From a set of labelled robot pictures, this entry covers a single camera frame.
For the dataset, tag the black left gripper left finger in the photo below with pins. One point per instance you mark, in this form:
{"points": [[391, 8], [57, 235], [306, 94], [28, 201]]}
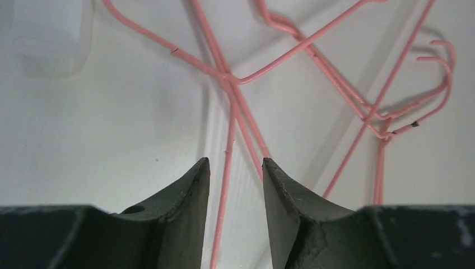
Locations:
{"points": [[165, 230]]}

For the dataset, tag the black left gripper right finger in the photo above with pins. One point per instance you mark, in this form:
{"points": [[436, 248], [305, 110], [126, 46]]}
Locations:
{"points": [[307, 231]]}

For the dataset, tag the pink wire hanger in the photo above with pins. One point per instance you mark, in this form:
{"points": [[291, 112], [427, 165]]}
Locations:
{"points": [[249, 138], [363, 109]]}

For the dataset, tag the metal clothes rack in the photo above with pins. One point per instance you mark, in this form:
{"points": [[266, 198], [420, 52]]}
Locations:
{"points": [[50, 39]]}

